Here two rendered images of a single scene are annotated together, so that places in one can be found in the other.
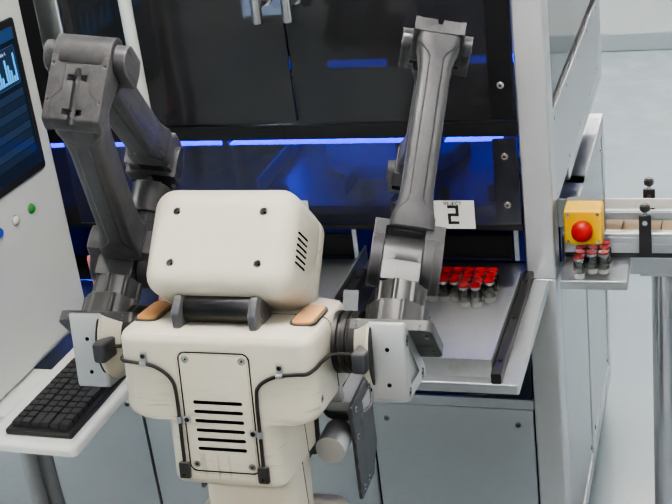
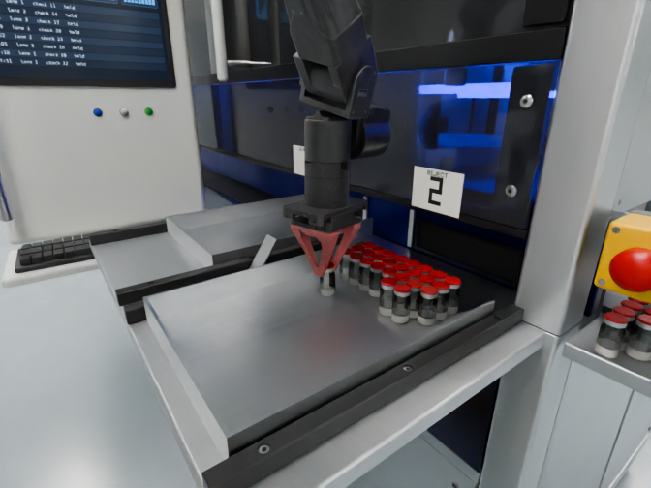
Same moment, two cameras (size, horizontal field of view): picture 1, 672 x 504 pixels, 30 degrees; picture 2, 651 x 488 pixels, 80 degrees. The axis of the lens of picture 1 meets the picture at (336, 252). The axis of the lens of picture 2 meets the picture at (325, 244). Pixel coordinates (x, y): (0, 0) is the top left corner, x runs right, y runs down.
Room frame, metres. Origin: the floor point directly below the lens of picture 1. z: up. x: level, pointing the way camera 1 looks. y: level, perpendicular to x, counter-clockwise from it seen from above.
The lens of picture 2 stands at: (1.73, -0.42, 1.14)
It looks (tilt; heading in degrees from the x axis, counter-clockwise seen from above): 21 degrees down; 35
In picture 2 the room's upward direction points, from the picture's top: straight up
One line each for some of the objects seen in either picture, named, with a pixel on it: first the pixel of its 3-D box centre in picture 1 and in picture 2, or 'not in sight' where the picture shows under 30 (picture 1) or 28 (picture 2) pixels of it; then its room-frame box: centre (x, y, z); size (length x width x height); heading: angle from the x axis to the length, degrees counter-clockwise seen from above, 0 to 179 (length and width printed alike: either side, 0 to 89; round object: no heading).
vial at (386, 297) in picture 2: (464, 295); (387, 296); (2.14, -0.23, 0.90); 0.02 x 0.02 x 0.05
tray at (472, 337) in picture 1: (437, 319); (317, 311); (2.06, -0.17, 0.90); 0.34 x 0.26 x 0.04; 161
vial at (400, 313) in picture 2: (475, 295); (401, 303); (2.13, -0.25, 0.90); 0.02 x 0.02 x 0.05
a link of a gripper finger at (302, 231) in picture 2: not in sight; (325, 241); (2.13, -0.14, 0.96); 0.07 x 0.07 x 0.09; 86
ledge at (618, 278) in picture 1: (596, 269); (650, 353); (2.24, -0.51, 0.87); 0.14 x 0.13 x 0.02; 161
